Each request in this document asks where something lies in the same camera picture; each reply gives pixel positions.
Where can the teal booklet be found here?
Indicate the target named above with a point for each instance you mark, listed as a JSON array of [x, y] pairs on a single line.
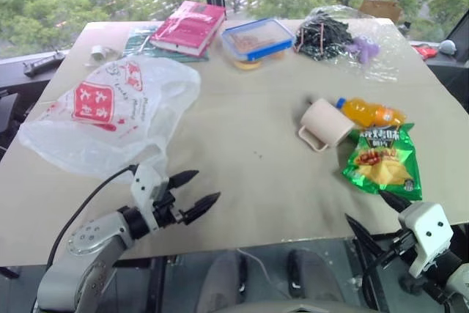
[[137, 43]]

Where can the purple plush toy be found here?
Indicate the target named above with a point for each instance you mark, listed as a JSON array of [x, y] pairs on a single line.
[[364, 47]]

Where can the blue-lidded clear food container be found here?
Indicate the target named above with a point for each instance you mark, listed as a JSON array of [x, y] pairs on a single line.
[[256, 38]]

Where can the red packet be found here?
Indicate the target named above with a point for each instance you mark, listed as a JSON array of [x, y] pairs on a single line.
[[425, 51]]

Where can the yellow round object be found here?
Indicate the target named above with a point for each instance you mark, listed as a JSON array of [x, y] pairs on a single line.
[[247, 65]]

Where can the orange drink bottle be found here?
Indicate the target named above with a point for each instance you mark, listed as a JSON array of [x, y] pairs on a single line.
[[370, 111]]

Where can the black side desk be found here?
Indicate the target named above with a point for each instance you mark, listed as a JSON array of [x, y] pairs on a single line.
[[450, 82]]

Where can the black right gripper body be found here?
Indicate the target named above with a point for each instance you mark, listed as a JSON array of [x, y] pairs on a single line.
[[401, 247]]

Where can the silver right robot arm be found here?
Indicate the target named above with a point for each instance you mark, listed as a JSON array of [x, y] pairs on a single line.
[[461, 283]]

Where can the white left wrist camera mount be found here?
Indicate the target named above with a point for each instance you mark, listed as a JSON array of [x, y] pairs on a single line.
[[146, 184]]

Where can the grey round toy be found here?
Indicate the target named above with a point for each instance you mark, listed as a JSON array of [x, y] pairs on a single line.
[[447, 46]]

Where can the white red-printed plastic bag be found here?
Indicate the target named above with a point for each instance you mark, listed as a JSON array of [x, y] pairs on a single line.
[[110, 137]]

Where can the black remote controller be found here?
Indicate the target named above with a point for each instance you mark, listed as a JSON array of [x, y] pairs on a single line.
[[40, 66]]

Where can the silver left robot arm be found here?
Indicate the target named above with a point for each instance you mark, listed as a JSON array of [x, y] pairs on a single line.
[[91, 239]]

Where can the green snack packet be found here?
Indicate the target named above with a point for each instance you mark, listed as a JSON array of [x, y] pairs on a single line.
[[384, 166]]

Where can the grey robot torso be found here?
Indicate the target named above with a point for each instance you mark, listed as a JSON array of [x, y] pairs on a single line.
[[297, 307]]

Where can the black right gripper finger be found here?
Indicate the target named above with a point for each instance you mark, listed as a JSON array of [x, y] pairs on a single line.
[[394, 201], [364, 234]]

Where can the beige mug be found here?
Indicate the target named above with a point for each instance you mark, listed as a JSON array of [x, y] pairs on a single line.
[[326, 122]]

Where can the pink book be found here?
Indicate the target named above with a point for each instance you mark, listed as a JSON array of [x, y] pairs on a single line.
[[187, 27]]

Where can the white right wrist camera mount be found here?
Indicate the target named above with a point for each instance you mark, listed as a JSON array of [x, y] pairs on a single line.
[[425, 225]]

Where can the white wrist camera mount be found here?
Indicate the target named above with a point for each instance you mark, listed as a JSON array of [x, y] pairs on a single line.
[[146, 184], [425, 225]]

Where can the black chair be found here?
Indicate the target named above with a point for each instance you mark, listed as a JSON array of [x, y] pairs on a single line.
[[7, 115]]

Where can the clear crinkled plastic bag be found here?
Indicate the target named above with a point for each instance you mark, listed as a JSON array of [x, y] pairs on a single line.
[[381, 60]]

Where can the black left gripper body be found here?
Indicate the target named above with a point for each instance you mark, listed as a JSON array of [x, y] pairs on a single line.
[[166, 210]]

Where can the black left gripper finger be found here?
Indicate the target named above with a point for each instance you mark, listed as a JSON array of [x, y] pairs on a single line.
[[201, 206], [183, 179]]

